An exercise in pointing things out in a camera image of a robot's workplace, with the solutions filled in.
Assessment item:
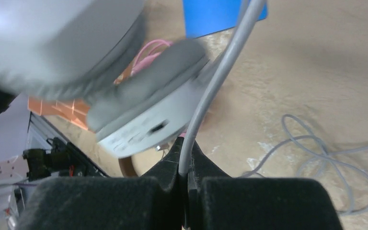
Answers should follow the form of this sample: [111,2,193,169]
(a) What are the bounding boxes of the grey over-ear headphones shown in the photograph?
[0,0,368,217]

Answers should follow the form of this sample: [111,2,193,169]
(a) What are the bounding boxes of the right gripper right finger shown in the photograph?
[188,144,342,230]

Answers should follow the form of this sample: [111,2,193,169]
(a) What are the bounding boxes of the blue notebook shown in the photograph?
[183,0,268,39]

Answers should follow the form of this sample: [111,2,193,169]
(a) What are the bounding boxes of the peach plastic desk organizer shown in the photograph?
[27,62,134,131]

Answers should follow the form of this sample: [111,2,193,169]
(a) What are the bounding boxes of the pink wired headphones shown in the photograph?
[127,39,173,76]

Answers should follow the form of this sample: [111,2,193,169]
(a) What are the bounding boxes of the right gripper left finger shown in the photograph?
[16,137,184,230]

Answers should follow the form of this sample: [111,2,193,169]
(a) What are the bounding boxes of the black base frame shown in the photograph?
[22,113,108,178]

